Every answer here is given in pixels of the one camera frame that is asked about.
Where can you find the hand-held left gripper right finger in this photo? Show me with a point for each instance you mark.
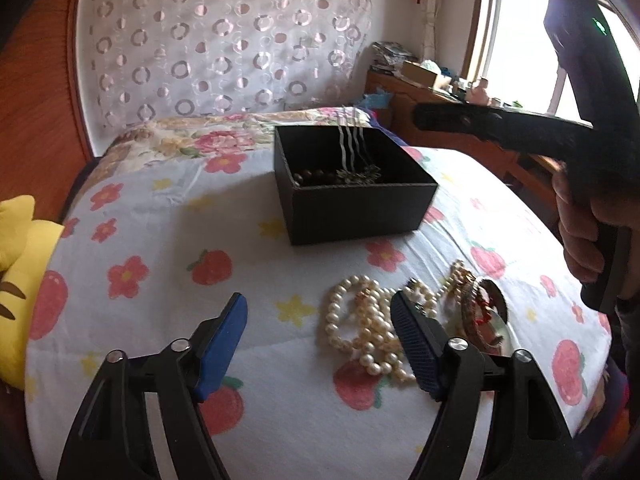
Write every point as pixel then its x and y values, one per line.
pixel 412 340

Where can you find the colourful patterned bangle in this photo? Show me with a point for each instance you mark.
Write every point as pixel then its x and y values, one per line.
pixel 475 310

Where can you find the circle-patterned sheer curtain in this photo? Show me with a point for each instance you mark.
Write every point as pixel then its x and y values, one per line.
pixel 225 50

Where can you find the yellow plush toy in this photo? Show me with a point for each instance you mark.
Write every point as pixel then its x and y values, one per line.
pixel 25 270

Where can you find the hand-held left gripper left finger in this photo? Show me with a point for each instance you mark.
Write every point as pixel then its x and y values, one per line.
pixel 222 342

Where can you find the beige window curtain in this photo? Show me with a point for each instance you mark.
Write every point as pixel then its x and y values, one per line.
pixel 435 10

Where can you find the floral quilt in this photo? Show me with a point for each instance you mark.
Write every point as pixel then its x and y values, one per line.
pixel 200 140

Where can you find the pink container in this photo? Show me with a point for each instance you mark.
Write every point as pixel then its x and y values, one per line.
pixel 481 91

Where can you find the strawberry print bedsheet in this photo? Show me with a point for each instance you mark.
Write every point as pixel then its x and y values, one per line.
pixel 200 240

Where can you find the stack of papers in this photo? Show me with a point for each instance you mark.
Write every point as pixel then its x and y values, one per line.
pixel 392 55

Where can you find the silver bangle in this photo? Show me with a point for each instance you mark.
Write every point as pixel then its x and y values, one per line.
pixel 500 320

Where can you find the wooden side cabinet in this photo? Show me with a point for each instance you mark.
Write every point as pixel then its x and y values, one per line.
pixel 450 120

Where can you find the black jewelry box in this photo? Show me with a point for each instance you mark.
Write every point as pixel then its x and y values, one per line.
pixel 350 205

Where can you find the person's right hand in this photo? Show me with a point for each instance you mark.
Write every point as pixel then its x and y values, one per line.
pixel 575 230

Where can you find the silver hair comb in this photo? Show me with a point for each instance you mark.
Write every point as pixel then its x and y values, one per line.
pixel 352 150

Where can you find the wood-framed window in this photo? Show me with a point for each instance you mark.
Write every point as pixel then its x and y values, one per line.
pixel 520 35

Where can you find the brown wooden wardrobe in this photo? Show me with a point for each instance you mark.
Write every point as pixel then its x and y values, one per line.
pixel 40 110

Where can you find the blue plastic bag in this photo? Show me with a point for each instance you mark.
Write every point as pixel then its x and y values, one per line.
pixel 375 101

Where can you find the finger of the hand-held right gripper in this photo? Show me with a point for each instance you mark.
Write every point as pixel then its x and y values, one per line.
pixel 500 122

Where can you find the cardboard tissue box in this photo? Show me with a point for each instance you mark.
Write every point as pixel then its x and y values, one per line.
pixel 422 75

